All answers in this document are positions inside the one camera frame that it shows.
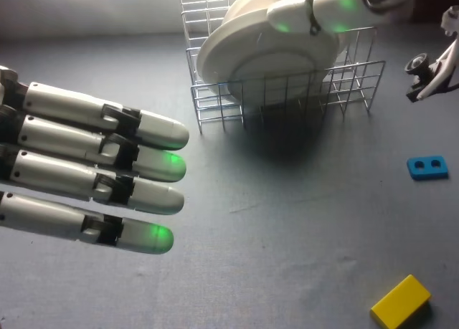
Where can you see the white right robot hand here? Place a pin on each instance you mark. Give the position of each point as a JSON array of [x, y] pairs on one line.
[[340, 10]]

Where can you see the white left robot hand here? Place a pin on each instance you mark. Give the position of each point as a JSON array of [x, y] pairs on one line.
[[64, 135]]

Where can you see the blue block with two holes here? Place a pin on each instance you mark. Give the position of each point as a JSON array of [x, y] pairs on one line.
[[416, 175]]

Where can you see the yellow rectangular block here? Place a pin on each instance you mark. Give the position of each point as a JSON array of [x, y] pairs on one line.
[[401, 302]]

